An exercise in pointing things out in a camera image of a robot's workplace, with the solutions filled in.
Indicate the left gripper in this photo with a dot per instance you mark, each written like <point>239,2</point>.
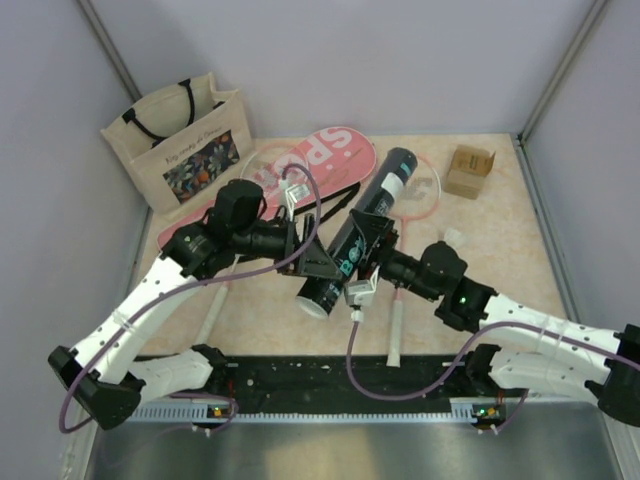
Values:
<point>315,262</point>

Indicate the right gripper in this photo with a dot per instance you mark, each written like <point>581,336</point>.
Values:
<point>375,231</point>

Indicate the black shuttlecock tube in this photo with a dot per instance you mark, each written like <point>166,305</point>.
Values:
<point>354,240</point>

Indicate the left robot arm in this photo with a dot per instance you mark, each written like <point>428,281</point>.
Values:
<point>103,372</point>

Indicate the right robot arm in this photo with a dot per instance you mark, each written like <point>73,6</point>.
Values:
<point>512,347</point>

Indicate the pink racket right side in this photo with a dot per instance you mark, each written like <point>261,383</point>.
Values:
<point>419,199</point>

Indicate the pink racket on cover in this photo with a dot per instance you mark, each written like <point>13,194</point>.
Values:
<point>264,165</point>

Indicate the pink racket cover bag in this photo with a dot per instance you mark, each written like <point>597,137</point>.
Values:
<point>337,157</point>

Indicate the small cardboard box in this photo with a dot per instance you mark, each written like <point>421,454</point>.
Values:
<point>468,171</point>

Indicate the beige floral tote bag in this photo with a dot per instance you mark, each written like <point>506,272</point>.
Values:
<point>175,142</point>

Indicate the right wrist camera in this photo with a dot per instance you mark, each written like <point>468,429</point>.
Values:
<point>359,294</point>

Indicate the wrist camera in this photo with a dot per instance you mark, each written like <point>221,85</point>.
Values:
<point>295,193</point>
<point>359,294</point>

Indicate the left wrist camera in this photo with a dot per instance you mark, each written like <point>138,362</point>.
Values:
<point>295,193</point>

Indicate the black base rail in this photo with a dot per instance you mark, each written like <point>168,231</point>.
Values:
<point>319,385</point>

